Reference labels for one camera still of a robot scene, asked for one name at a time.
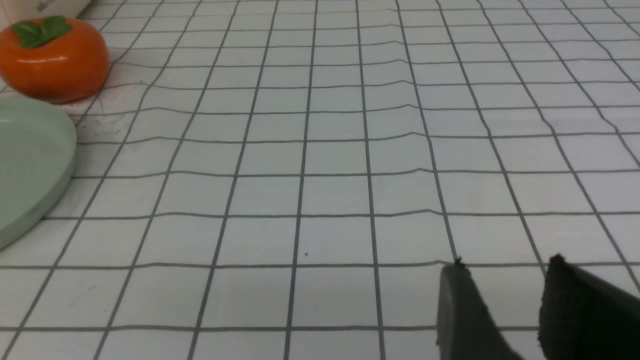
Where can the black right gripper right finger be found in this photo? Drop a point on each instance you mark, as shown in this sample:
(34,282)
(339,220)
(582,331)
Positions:
(583,317)

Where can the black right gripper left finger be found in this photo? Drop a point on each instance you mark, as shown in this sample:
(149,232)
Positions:
(465,329)

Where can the white grid tablecloth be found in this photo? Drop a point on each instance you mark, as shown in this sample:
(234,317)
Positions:
(285,179)

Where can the pale green plate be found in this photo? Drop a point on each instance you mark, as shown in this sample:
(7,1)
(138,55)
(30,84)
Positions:
(38,146)

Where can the orange persimmon toy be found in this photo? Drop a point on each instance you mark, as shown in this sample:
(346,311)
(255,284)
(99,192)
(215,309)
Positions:
(56,59)

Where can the cream two-slot toaster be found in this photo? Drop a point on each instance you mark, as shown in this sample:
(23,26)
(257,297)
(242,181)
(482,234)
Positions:
(13,11)

